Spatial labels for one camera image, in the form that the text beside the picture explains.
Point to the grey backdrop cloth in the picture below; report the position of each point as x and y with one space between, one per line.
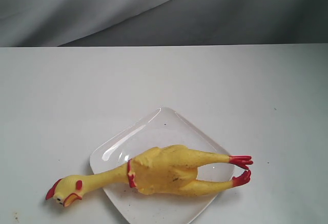
81 23

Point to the white square plate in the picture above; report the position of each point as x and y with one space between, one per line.
162 128

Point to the yellow rubber chicken toy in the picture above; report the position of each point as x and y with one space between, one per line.
168 170

